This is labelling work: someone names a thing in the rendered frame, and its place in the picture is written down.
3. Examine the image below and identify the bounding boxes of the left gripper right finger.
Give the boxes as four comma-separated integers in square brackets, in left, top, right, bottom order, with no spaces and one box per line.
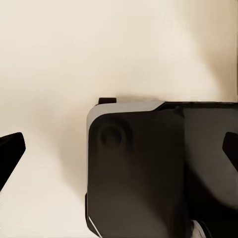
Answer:
[222,132,238,172]

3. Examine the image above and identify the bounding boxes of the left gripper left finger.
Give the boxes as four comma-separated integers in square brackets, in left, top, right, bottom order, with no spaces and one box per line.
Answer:
[0,132,26,191]

